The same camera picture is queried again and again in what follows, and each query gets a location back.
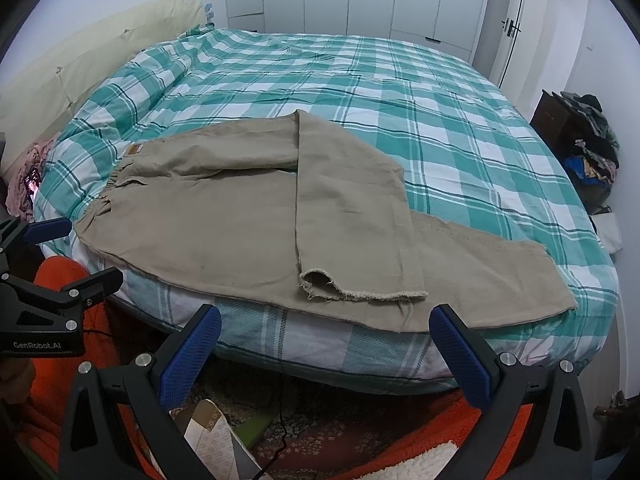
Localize beige khaki pants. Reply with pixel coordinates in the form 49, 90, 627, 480
75, 110, 576, 333

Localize pink cloth by bed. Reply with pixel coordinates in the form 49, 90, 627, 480
6, 139, 54, 222

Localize cardboard box on floor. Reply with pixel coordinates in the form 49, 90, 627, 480
174, 399, 262, 480

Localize cream padded headboard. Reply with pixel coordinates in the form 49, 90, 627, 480
1, 0, 206, 176

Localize patterned floor rug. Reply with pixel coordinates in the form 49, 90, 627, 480
201, 388, 448, 479

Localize dark clothes pile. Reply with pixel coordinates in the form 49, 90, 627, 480
558, 91, 620, 214

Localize white door with handle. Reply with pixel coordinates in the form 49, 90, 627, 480
489, 0, 556, 116

